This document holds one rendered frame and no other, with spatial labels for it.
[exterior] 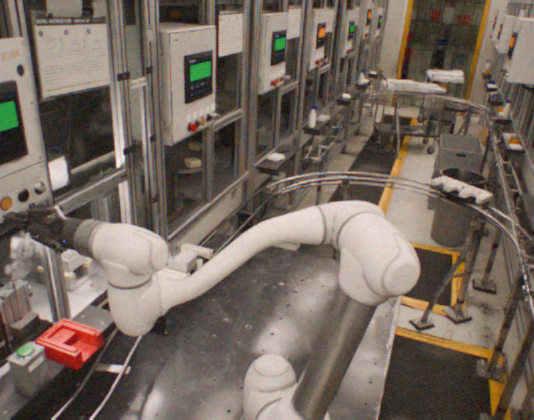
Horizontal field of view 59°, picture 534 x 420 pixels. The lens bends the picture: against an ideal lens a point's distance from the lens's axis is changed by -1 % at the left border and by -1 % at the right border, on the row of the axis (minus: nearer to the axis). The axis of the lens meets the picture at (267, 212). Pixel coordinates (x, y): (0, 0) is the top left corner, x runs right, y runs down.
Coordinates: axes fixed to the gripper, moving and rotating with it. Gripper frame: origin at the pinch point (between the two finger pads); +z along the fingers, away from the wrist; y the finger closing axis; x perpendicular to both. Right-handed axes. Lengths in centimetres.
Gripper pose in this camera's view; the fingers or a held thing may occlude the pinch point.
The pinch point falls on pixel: (18, 219)
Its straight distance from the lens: 132.4
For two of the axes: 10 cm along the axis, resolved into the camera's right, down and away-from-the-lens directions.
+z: -9.4, -2.0, 2.9
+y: 0.6, -9.0, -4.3
